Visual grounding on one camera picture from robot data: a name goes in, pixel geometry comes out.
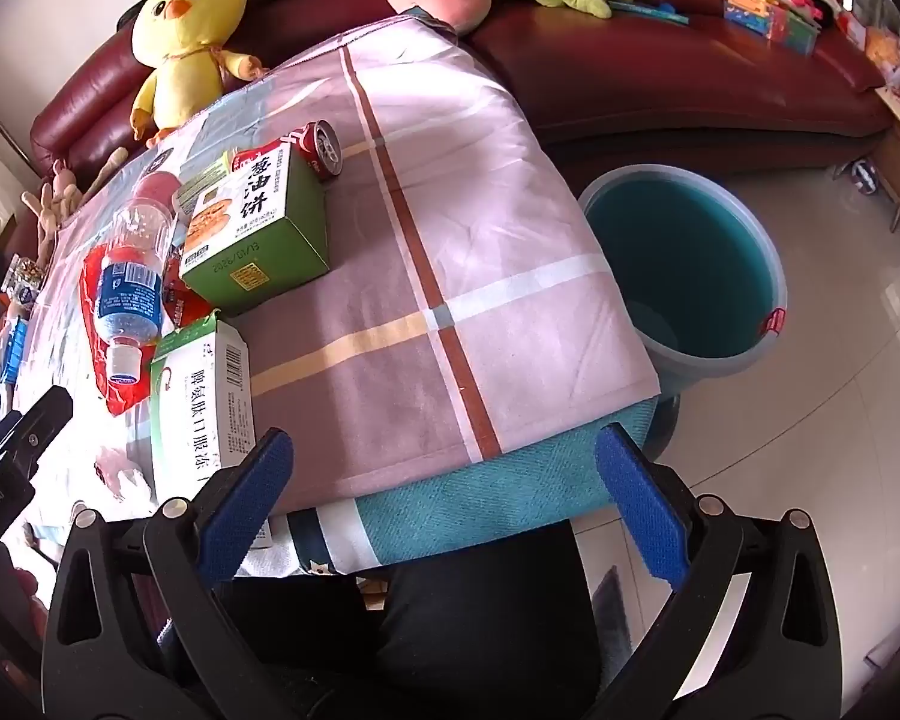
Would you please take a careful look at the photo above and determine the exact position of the green cardboard food box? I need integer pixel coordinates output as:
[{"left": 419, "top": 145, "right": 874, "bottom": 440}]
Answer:
[{"left": 176, "top": 139, "right": 331, "bottom": 316}]

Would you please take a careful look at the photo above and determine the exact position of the red plastic bag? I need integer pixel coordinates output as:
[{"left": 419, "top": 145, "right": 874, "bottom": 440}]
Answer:
[{"left": 81, "top": 247, "right": 218, "bottom": 417}]

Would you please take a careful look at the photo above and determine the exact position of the pink checked tablecloth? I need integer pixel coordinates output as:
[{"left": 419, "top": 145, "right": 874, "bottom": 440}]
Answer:
[{"left": 15, "top": 15, "right": 661, "bottom": 578}]

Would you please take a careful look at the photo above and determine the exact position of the blue plastic bucket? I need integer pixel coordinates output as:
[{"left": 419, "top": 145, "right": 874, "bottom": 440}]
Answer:
[{"left": 577, "top": 165, "right": 788, "bottom": 462}]

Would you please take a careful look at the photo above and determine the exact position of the blue flat toy strip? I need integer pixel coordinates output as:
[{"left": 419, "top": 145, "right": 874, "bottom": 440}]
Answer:
[{"left": 611, "top": 0, "right": 691, "bottom": 25}]

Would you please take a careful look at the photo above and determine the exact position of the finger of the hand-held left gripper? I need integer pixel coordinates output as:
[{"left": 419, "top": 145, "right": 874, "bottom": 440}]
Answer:
[{"left": 0, "top": 386, "right": 74, "bottom": 488}]

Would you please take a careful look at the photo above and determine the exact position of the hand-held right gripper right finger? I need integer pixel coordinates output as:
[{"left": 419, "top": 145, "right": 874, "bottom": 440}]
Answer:
[{"left": 585, "top": 422, "right": 845, "bottom": 720}]

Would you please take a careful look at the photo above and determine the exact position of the grey floor mat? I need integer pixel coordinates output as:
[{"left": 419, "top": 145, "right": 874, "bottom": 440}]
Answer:
[{"left": 591, "top": 566, "right": 632, "bottom": 653}]

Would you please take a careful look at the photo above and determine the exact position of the yellow chick plush toy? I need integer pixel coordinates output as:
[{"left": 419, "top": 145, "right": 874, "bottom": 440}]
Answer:
[{"left": 130, "top": 0, "right": 269, "bottom": 149}]

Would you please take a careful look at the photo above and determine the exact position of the small patterned snack packet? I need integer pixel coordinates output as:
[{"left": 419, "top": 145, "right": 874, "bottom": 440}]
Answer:
[{"left": 4, "top": 255, "right": 46, "bottom": 308}]

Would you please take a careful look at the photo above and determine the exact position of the red soda can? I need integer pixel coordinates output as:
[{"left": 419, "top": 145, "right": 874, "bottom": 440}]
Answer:
[{"left": 279, "top": 120, "right": 344, "bottom": 181}]

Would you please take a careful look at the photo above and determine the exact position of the beige bunny plush toy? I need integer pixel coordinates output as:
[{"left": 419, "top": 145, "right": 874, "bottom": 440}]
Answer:
[{"left": 21, "top": 146, "right": 128, "bottom": 263}]

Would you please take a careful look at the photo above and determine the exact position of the white and green medicine box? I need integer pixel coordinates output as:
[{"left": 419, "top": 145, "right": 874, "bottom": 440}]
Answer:
[{"left": 148, "top": 311, "right": 275, "bottom": 552}]

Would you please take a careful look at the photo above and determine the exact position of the clear plastic water bottle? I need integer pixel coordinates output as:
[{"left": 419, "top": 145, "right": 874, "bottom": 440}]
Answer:
[{"left": 97, "top": 197, "right": 175, "bottom": 387}]

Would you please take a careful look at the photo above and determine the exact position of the person's leg in dark trousers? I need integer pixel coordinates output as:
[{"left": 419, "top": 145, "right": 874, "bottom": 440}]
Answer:
[{"left": 217, "top": 517, "right": 601, "bottom": 720}]

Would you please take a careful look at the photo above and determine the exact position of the dark red leather sofa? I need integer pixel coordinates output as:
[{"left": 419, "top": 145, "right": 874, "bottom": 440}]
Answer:
[{"left": 30, "top": 0, "right": 900, "bottom": 215}]

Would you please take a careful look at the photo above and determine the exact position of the colourful toy box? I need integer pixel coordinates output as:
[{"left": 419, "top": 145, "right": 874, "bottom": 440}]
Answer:
[{"left": 724, "top": 0, "right": 822, "bottom": 57}]

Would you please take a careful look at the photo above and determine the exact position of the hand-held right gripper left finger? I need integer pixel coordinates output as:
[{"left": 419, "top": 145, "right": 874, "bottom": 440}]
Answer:
[{"left": 41, "top": 427, "right": 323, "bottom": 720}]

